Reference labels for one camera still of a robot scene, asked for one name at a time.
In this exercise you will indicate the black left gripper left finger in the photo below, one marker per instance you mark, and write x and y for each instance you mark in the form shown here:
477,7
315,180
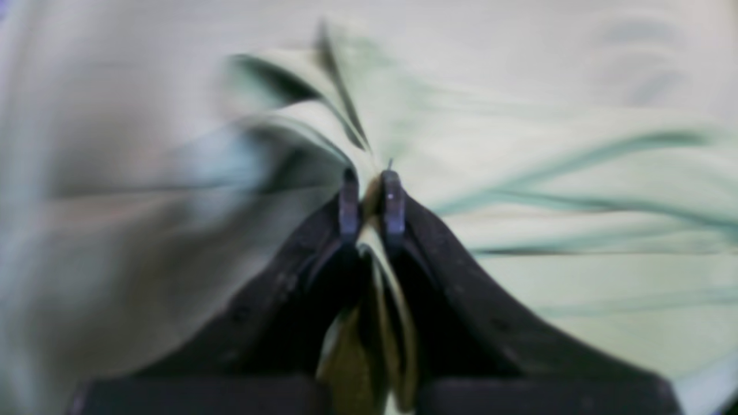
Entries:
259,355

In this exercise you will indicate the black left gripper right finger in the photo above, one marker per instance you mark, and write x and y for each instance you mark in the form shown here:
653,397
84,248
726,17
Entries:
484,352

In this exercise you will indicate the light green T-shirt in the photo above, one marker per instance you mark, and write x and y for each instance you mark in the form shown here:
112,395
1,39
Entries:
616,226

